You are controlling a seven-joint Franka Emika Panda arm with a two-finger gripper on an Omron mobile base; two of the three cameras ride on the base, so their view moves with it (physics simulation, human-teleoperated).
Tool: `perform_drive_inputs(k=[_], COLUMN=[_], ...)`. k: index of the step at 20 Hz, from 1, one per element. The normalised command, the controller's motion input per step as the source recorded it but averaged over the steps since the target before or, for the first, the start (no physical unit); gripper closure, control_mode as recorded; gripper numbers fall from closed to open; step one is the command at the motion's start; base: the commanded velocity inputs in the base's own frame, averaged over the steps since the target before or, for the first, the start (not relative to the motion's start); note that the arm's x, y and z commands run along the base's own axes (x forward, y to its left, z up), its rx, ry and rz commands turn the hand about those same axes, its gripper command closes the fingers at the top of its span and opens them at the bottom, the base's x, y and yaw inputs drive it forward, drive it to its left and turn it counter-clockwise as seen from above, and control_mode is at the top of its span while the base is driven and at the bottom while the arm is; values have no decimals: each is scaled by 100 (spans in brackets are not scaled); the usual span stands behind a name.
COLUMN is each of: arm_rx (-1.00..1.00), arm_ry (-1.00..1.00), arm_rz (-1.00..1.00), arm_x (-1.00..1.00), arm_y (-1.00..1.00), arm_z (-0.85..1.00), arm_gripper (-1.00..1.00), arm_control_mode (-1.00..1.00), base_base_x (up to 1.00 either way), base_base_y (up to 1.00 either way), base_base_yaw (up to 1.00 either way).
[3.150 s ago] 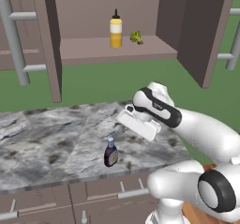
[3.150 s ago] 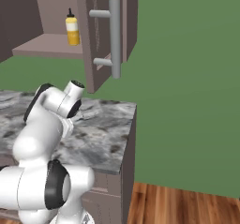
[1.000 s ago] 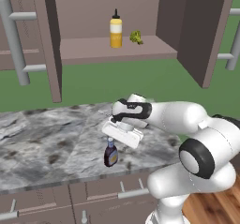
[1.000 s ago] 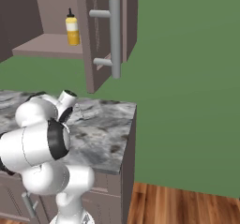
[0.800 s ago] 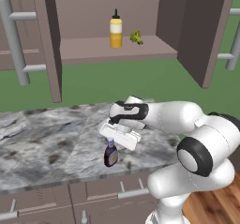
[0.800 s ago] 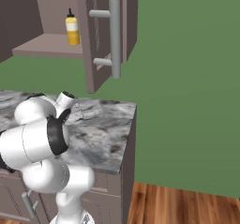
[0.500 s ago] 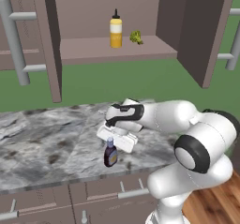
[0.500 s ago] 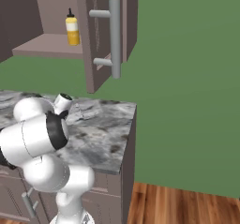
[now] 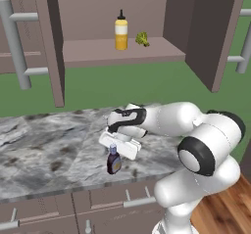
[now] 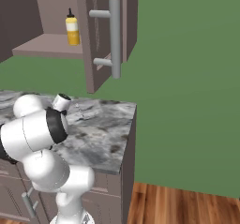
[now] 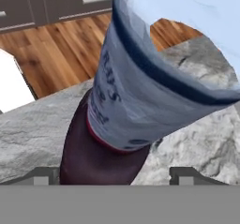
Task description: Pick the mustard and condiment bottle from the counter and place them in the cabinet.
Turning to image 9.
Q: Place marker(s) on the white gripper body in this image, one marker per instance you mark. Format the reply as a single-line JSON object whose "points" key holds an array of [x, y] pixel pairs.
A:
{"points": [[125, 144]]}

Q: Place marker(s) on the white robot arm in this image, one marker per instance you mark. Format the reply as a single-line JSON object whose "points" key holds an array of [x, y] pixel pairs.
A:
{"points": [[199, 136]]}

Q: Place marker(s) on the dark purple condiment bottle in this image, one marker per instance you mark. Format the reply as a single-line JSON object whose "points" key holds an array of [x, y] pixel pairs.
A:
{"points": [[114, 163]]}

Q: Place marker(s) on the brown base cabinet door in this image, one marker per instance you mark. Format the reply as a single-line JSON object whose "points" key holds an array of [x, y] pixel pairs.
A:
{"points": [[117, 223]]}

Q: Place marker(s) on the yellow mustard bottle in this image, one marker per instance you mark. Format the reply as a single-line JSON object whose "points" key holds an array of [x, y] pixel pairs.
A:
{"points": [[121, 32]]}

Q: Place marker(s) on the brown open cabinet door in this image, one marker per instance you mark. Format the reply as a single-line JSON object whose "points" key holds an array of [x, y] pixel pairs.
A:
{"points": [[39, 42], [217, 32]]}

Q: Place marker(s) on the brown drawer front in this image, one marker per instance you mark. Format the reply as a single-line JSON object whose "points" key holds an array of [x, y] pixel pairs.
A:
{"points": [[114, 197], [36, 210]]}

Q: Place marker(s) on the green broccoli piece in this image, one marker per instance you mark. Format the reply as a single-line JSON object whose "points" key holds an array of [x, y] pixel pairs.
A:
{"points": [[142, 39]]}

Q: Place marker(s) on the brown wall cabinet shelf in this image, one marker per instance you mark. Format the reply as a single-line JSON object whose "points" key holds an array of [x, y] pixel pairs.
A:
{"points": [[121, 25]]}

